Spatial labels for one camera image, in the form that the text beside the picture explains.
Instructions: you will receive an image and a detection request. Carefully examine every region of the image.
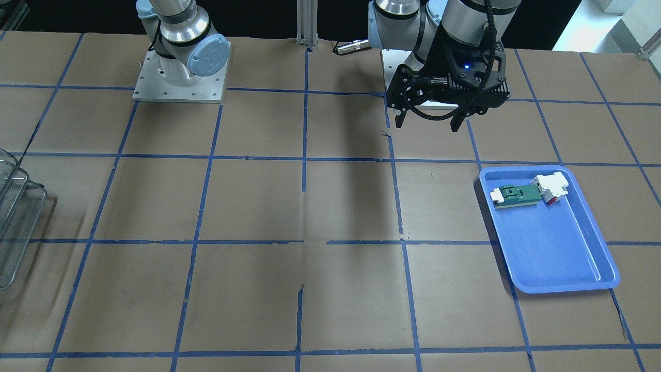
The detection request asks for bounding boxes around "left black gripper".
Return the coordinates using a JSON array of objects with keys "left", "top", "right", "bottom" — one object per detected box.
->
[{"left": 386, "top": 41, "right": 491, "bottom": 133}]

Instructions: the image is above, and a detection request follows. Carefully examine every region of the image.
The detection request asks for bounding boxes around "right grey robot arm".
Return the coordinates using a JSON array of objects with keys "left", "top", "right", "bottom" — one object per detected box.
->
[{"left": 135, "top": 1, "right": 231, "bottom": 86}]

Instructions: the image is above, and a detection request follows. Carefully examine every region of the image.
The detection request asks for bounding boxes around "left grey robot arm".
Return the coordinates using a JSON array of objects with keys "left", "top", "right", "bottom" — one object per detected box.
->
[{"left": 368, "top": 1, "right": 522, "bottom": 132}]

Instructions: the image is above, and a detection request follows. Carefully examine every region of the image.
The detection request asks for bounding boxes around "green terminal block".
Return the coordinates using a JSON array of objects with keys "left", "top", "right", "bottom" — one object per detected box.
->
[{"left": 489, "top": 184, "right": 542, "bottom": 209}]

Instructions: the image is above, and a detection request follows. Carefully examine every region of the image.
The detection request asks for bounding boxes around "white circuit breaker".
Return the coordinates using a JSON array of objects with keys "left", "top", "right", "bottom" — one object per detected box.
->
[{"left": 530, "top": 172, "right": 569, "bottom": 205}]

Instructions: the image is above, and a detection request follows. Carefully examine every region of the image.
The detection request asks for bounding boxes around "blue plastic tray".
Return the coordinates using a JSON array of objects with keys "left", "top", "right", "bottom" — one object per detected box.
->
[{"left": 479, "top": 165, "right": 621, "bottom": 294}]

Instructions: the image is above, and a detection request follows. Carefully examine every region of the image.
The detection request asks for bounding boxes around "aluminium frame post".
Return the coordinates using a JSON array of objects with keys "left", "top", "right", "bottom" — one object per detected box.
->
[{"left": 296, "top": 0, "right": 318, "bottom": 49}]

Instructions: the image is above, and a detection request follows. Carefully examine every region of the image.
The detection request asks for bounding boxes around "metal wire mesh shelf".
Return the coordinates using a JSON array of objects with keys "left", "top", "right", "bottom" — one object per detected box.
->
[{"left": 1, "top": 150, "right": 48, "bottom": 290}]

